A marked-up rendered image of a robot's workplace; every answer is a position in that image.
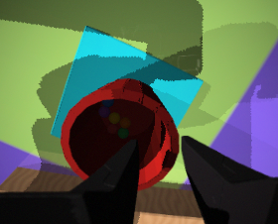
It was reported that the brown wooden block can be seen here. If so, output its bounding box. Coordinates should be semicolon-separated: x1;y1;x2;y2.
0;168;205;224

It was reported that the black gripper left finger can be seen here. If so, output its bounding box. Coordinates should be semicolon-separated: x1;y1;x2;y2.
0;139;139;224

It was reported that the red cup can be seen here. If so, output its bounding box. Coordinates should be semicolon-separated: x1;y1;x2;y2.
61;78;180;190

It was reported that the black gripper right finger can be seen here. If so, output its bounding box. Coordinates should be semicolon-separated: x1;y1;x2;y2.
182;136;278;224

